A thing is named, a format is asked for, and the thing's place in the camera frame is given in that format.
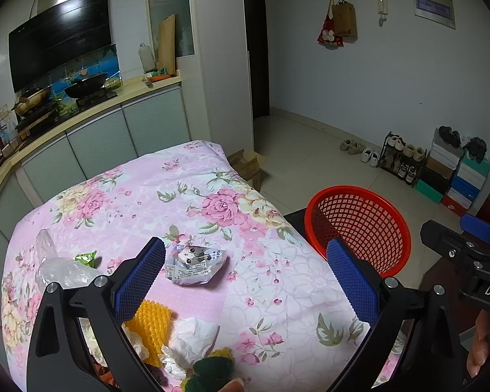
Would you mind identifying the silver snack wrapper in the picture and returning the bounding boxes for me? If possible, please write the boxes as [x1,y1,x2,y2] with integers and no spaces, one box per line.
[164,245,227,286]

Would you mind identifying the green snack wrapper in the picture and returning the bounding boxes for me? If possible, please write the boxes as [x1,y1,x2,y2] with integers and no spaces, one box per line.
[74,251,97,268]

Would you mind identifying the clear plastic bag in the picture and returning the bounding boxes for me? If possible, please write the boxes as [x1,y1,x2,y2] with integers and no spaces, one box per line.
[35,229,101,293]

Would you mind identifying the white tissue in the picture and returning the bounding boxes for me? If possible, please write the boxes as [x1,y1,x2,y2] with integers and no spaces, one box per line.
[158,318,219,381]

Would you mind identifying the green yellow scrubber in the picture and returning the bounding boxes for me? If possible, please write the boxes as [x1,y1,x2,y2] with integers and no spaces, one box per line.
[180,348,234,392]

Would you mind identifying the kitchen counter cabinets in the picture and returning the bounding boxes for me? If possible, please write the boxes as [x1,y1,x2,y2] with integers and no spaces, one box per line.
[0,76,190,324]

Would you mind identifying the right hand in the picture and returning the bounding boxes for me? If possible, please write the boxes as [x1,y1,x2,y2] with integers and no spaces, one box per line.
[466,310,490,378]

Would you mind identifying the left hand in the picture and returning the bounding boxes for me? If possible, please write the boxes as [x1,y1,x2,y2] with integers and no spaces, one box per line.
[219,378,245,392]

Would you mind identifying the red plastic mesh basket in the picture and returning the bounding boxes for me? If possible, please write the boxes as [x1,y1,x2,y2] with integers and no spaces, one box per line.
[304,185,412,277]

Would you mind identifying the pink floral tablecloth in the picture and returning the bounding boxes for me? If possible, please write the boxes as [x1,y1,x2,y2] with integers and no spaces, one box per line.
[1,141,370,391]

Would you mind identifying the black stool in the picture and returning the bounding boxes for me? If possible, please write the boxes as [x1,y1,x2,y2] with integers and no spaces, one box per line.
[283,208,308,246]

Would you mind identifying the stacked shoe boxes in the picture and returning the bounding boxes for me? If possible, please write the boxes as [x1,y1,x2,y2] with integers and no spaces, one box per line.
[415,126,490,217]

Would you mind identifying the black shoe rack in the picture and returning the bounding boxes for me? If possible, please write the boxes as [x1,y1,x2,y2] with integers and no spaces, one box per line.
[377,132,428,187]

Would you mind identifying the white shoes pair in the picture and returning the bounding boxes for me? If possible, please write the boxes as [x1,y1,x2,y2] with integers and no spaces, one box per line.
[361,148,380,167]

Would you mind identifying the beige slippers pair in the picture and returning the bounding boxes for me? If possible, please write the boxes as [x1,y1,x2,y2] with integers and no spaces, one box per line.
[340,139,365,155]

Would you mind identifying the cardboard box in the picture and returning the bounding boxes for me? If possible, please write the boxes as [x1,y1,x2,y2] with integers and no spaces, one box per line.
[227,150,266,191]

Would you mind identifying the black wok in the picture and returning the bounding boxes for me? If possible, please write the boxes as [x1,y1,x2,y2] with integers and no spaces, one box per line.
[64,73,107,99]

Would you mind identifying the brass pot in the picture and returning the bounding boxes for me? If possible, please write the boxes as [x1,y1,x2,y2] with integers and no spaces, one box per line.
[13,86,51,116]

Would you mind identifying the wooden cutting board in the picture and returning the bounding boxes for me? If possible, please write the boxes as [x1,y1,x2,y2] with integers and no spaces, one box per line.
[157,14,176,75]

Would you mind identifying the red hanging bag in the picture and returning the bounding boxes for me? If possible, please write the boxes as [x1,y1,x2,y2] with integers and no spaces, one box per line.
[317,0,343,50]

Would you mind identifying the black range hood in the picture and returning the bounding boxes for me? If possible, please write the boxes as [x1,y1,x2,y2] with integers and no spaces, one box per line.
[8,0,111,92]

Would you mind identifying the brown paper bag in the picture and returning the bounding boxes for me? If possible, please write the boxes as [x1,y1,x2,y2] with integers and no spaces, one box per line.
[332,0,357,41]

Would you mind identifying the white intercom phone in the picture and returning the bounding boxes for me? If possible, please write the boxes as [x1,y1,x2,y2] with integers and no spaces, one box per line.
[377,0,388,27]

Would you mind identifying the grey wall panel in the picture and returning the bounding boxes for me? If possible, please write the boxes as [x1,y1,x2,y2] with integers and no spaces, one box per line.
[413,0,456,29]

